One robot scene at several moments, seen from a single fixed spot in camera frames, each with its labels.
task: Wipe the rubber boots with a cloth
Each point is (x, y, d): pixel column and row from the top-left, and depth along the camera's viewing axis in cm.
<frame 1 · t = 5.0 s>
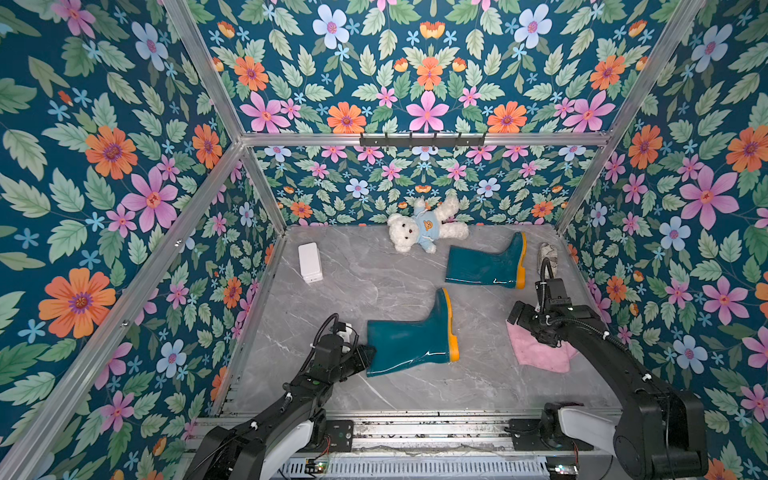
left hand: (378, 350, 86), fingers open
right hand: (528, 320, 86), fingers open
near green rubber boot: (401, 344, 90), point 2 cm above the table
far green rubber boot: (505, 268, 103), point 5 cm above the table
pink cloth: (530, 351, 88), point 2 cm above the table
white teddy bear blue shirt: (426, 225, 112), point 9 cm above the table
white rectangular box: (309, 262, 106), point 5 cm above the table
grey white crumpled rag: (547, 250, 110), point 4 cm above the table

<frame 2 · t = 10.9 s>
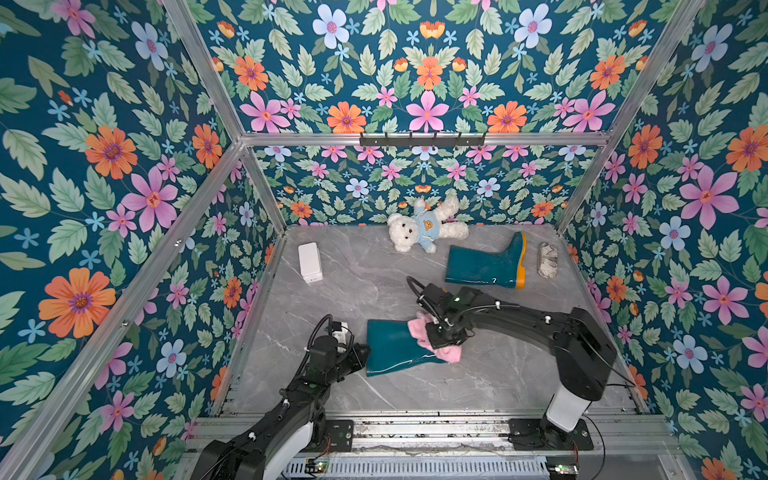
left hand: (374, 347, 86), fingers closed
right hand: (438, 338, 85), fingers closed
pink cloth: (418, 328, 86), point 8 cm above the table
the other named things where they were.

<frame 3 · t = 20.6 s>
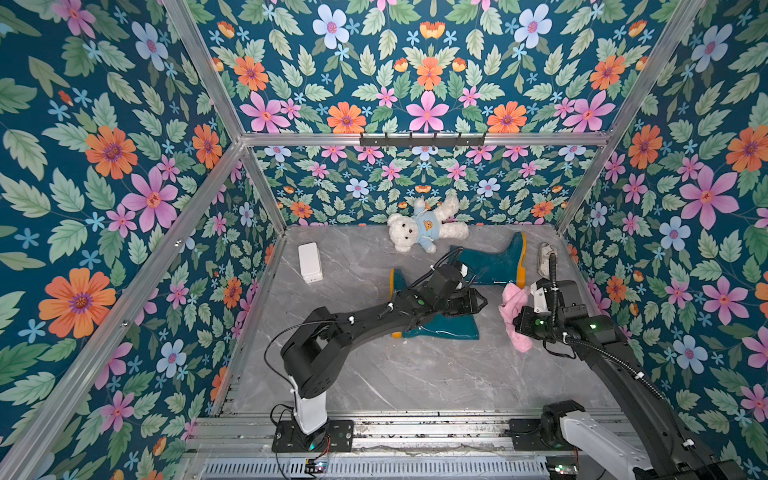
left hand: (489, 302, 79), fingers open
right hand: (519, 316, 78), fingers closed
near green rubber boot: (456, 327, 92), point 3 cm above the table
pink cloth: (514, 298, 80), point 19 cm above the table
the other named things where they were.

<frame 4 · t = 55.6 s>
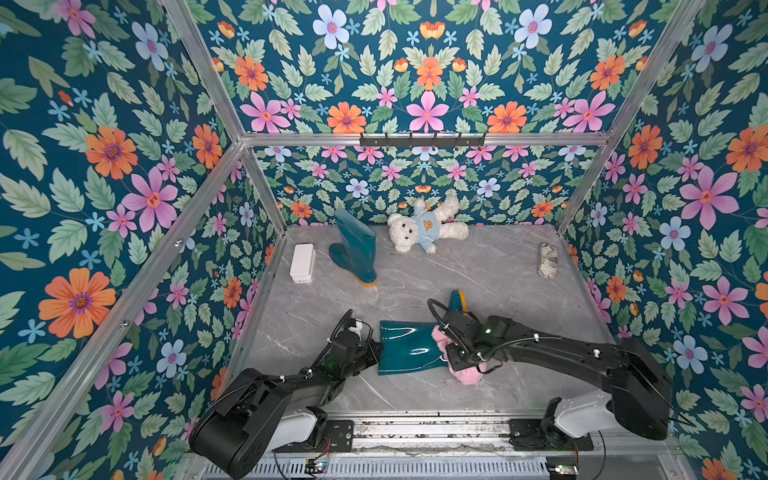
left hand: (387, 344, 88), fingers closed
right hand: (456, 355, 82), fingers closed
near green rubber boot: (356, 251, 90), point 19 cm above the table
far green rubber boot: (408, 345, 91), on the table
pink cloth: (467, 375, 78), point 8 cm above the table
the other named things where they were.

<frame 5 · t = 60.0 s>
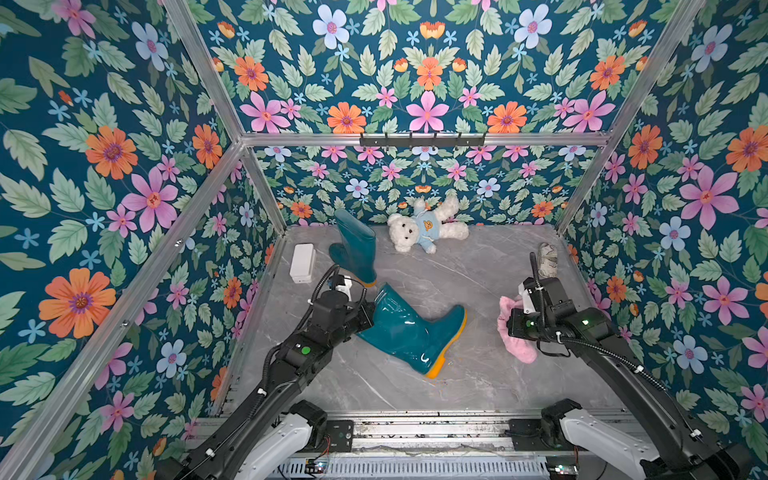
left hand: (380, 304, 76), fingers closed
right hand: (512, 319, 77), fingers closed
far green rubber boot: (421, 344, 82), point 10 cm above the table
pink cloth: (522, 349, 73), point 17 cm above the table
the other named things where they were.

